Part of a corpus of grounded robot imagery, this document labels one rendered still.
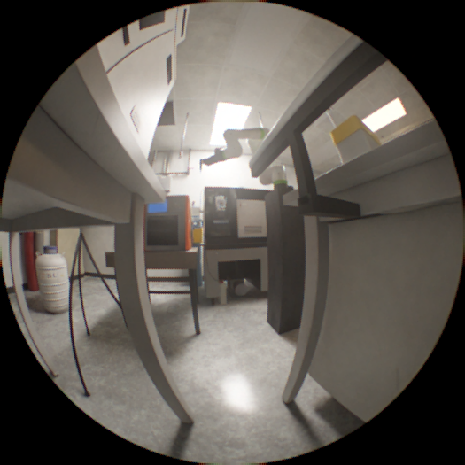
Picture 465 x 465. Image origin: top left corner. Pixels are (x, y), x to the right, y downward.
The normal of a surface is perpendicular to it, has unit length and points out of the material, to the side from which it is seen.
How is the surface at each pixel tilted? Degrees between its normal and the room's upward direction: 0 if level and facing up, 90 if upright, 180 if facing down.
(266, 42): 180
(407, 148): 90
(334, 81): 90
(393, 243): 90
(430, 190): 90
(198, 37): 180
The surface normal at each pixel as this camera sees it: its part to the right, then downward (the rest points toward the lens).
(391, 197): -0.97, 0.02
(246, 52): 0.04, 1.00
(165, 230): 0.23, -0.07
